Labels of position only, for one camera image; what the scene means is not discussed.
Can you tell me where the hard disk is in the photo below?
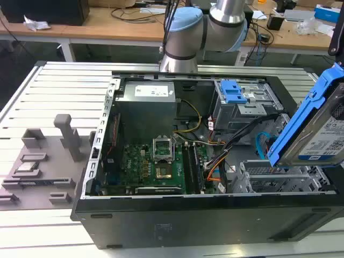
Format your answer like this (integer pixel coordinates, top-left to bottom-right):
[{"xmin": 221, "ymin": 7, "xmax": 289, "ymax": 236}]
[{"xmin": 267, "ymin": 62, "xmax": 344, "ymax": 169}]

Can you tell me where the metal disk bay cage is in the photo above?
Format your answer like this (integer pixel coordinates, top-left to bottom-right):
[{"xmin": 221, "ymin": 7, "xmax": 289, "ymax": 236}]
[{"xmin": 214, "ymin": 80, "xmax": 283, "ymax": 130}]

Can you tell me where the blue cardboard box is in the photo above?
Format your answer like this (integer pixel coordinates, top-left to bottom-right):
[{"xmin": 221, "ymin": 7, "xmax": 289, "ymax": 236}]
[{"xmin": 313, "ymin": 4, "xmax": 342, "ymax": 21}]

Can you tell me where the clear plastic bag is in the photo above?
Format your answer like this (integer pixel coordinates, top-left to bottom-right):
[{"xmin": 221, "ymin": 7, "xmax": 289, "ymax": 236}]
[{"xmin": 296, "ymin": 17, "xmax": 324, "ymax": 35}]

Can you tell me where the flat grey device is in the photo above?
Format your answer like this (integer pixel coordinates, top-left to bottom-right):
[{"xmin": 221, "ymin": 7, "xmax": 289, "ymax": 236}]
[{"xmin": 283, "ymin": 9, "xmax": 317, "ymax": 22}]

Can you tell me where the small black box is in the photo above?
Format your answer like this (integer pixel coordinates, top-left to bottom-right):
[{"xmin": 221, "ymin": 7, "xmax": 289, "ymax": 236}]
[{"xmin": 266, "ymin": 15, "xmax": 285, "ymax": 31}]

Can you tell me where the blue plastic bay latch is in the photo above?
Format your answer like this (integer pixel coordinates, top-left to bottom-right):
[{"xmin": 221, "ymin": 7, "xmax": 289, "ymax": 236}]
[{"xmin": 219, "ymin": 80, "xmax": 248, "ymax": 105}]

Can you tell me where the metal lower drive cage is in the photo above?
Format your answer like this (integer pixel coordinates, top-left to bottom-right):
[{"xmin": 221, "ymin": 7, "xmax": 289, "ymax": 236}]
[{"xmin": 230, "ymin": 159, "xmax": 332, "ymax": 195}]

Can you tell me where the black RAM stick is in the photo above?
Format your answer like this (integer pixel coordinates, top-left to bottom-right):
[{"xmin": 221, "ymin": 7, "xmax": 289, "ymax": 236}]
[{"xmin": 187, "ymin": 145, "xmax": 203, "ymax": 195}]

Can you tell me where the grey power supply unit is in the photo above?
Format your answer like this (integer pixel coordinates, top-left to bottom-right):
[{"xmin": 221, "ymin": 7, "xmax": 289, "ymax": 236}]
[{"xmin": 114, "ymin": 81, "xmax": 178, "ymax": 127}]

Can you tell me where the metal socket cover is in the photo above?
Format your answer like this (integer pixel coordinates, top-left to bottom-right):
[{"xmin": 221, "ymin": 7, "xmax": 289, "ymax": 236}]
[{"xmin": 152, "ymin": 137, "xmax": 173, "ymax": 162}]

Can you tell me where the CPU socket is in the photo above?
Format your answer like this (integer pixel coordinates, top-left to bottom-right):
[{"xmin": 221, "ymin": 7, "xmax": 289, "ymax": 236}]
[{"xmin": 154, "ymin": 163, "xmax": 174, "ymax": 180}]

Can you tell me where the wooden desk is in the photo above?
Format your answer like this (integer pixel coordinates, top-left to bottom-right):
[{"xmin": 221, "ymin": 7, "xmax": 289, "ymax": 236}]
[{"xmin": 0, "ymin": 4, "xmax": 336, "ymax": 51}]

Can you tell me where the black PC case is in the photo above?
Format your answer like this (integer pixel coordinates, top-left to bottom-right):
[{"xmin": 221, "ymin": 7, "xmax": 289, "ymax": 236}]
[{"xmin": 70, "ymin": 70, "xmax": 344, "ymax": 249}]

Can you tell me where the black graphics card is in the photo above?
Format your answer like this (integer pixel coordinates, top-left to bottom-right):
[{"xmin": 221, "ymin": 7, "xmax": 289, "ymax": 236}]
[{"xmin": 134, "ymin": 185, "xmax": 184, "ymax": 196}]

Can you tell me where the green motherboard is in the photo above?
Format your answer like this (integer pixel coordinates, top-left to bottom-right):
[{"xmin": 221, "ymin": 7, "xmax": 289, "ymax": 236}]
[{"xmin": 122, "ymin": 141, "xmax": 209, "ymax": 195}]

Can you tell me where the large black box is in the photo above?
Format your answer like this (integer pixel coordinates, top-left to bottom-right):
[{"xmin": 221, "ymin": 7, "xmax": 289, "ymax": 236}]
[{"xmin": 0, "ymin": 0, "xmax": 91, "ymax": 26}]

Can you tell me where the crumpled white paper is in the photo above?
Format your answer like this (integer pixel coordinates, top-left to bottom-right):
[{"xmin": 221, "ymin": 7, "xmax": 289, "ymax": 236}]
[{"xmin": 23, "ymin": 15, "xmax": 52, "ymax": 32}]

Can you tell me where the grey parts rack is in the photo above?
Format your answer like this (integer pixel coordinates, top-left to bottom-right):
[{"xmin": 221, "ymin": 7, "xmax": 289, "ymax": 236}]
[{"xmin": 0, "ymin": 113, "xmax": 96, "ymax": 209}]

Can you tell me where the silver CPU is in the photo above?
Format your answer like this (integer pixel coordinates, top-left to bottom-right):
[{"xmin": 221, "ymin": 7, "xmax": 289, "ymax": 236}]
[{"xmin": 15, "ymin": 162, "xmax": 39, "ymax": 173}]

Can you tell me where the black wire bundle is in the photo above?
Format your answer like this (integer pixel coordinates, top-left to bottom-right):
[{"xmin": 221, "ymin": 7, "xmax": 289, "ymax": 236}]
[{"xmin": 203, "ymin": 113, "xmax": 282, "ymax": 169}]

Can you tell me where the blue disk wire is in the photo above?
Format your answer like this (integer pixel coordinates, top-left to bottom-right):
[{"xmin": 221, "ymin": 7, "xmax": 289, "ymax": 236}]
[{"xmin": 255, "ymin": 131, "xmax": 273, "ymax": 163}]

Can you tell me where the yellow and black wire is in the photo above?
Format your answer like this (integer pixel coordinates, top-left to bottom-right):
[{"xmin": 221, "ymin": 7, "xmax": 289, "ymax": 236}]
[{"xmin": 173, "ymin": 99, "xmax": 203, "ymax": 134}]

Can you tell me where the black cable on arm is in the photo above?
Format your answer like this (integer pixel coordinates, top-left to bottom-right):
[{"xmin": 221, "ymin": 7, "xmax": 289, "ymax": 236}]
[{"xmin": 160, "ymin": 0, "xmax": 180, "ymax": 56}]

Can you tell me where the orange wire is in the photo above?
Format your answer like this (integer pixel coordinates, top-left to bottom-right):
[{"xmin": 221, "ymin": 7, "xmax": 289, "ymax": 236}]
[{"xmin": 204, "ymin": 158, "xmax": 227, "ymax": 184}]

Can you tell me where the loose cable on desk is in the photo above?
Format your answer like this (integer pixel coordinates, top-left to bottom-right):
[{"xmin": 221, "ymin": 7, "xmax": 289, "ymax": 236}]
[{"xmin": 111, "ymin": 5, "xmax": 168, "ymax": 24}]

